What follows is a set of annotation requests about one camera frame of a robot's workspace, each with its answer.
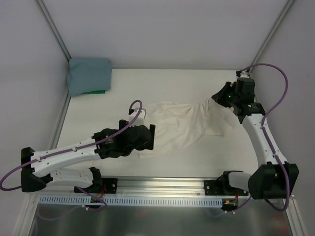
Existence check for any left aluminium frame post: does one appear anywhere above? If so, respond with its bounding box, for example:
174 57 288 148
34 0 71 62

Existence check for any aluminium frame post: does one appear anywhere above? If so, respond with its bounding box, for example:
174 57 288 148
34 0 71 62
251 0 296 65

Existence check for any white slotted cable duct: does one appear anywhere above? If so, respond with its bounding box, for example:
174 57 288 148
39 195 223 208

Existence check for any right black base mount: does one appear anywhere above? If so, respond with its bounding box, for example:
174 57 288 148
203 171 249 196

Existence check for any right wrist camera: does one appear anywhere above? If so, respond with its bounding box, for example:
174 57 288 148
236 69 251 78

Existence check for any right aluminium frame post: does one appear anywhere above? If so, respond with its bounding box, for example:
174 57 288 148
251 0 296 65

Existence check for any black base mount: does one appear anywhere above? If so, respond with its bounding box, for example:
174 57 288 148
81 178 118 194
203 171 249 196

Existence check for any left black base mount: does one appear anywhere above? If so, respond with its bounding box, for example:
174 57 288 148
81 178 118 194

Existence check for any aluminium mounting rail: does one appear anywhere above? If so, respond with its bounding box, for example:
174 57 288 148
105 177 223 197

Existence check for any white t-shirt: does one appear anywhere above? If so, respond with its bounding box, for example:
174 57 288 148
138 98 239 159

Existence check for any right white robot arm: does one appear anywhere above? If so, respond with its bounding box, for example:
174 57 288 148
212 77 299 200

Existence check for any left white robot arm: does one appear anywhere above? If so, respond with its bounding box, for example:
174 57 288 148
21 120 156 193

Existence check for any folded blue t-shirt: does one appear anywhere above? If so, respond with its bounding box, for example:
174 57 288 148
66 58 112 97

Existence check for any folded green t-shirt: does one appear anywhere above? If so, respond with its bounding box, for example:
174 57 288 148
82 90 106 94

